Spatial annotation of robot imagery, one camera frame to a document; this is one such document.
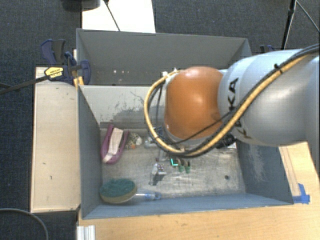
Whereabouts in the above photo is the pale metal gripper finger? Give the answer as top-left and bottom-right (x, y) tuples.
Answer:
(149, 163), (160, 186)
(153, 165), (168, 186)

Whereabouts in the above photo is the pale wood board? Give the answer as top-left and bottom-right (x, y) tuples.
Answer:
(30, 66), (82, 214)

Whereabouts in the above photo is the grey metal bin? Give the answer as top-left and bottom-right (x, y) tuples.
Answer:
(75, 28), (295, 221)

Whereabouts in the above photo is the black cylinder on white bracket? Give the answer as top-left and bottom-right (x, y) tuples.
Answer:
(216, 133), (238, 150)

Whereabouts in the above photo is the small spotted toy animal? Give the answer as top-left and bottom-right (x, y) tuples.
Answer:
(125, 132), (143, 150)

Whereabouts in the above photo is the green scrub brush clear handle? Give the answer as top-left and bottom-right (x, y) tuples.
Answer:
(99, 178), (162, 205)

